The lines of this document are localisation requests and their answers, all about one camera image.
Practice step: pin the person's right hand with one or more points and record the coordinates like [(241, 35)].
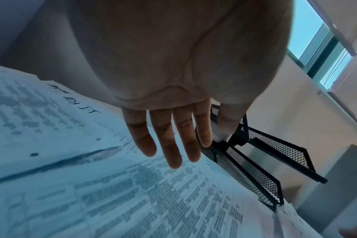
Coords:
[(355, 232)]

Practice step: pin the person's left hand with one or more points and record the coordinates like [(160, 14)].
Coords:
[(172, 58)]

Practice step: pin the pile of printed papers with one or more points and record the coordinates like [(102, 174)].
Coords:
[(78, 186)]

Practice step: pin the white box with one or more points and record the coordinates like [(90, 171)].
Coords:
[(343, 186)]

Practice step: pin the black mesh paper tray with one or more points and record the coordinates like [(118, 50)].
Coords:
[(255, 172)]

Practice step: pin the window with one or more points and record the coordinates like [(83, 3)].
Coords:
[(305, 28)]

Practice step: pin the white roller blind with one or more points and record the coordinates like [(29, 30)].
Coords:
[(349, 23)]

